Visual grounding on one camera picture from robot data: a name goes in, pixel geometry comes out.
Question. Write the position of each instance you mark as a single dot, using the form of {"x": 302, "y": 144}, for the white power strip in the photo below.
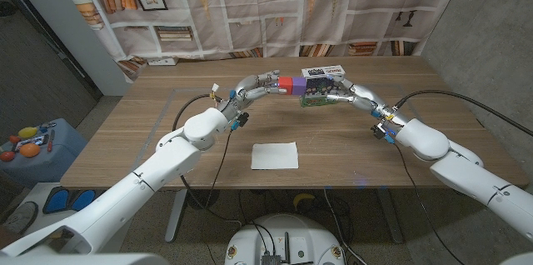
{"x": 162, "y": 61}

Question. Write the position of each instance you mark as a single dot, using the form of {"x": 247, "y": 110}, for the red toy ball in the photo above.
{"x": 7, "y": 156}

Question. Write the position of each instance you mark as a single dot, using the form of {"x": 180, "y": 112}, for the blue grey stool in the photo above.
{"x": 50, "y": 165}

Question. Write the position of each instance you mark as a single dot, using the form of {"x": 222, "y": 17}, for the white paper sheet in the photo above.
{"x": 275, "y": 156}

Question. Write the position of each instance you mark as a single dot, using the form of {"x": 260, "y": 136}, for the purple magnetic block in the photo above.
{"x": 299, "y": 86}

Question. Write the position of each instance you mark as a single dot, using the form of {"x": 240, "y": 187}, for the light grey table leg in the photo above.
{"x": 175, "y": 219}

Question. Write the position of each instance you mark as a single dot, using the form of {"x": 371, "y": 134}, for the black round floor object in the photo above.
{"x": 204, "y": 198}

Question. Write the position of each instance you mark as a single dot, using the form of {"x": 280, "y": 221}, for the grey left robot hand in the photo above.
{"x": 245, "y": 92}

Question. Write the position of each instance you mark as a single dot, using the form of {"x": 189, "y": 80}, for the printed bookshelf backdrop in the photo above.
{"x": 291, "y": 15}

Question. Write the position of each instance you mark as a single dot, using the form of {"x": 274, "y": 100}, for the short black antenna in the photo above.
{"x": 287, "y": 248}

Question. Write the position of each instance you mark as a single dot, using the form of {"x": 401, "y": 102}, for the white robot torso base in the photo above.
{"x": 287, "y": 231}

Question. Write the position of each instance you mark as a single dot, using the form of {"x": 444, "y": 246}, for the blue foot pedal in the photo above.
{"x": 56, "y": 201}
{"x": 83, "y": 201}

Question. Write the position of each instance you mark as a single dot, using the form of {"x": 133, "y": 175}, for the white robot chest edge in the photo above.
{"x": 83, "y": 260}

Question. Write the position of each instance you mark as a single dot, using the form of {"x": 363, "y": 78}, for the Peanuts puzzle box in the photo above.
{"x": 318, "y": 71}

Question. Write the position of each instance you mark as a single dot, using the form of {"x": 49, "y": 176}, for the orange toy ball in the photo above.
{"x": 30, "y": 150}

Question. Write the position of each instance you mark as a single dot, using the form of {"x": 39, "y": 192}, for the yellow toy ball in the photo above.
{"x": 27, "y": 132}

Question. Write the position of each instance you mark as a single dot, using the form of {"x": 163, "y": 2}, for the yellow curved floor object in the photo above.
{"x": 303, "y": 198}

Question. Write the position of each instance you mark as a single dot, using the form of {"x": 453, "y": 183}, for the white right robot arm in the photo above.
{"x": 470, "y": 173}

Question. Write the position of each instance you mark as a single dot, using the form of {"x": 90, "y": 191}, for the red magnetic block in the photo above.
{"x": 285, "y": 83}

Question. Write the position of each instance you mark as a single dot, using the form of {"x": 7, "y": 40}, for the dark grey table leg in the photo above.
{"x": 391, "y": 219}

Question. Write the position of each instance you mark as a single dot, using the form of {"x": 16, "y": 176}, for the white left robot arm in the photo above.
{"x": 137, "y": 190}

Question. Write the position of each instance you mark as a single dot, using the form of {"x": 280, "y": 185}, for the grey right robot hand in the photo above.
{"x": 366, "y": 96}

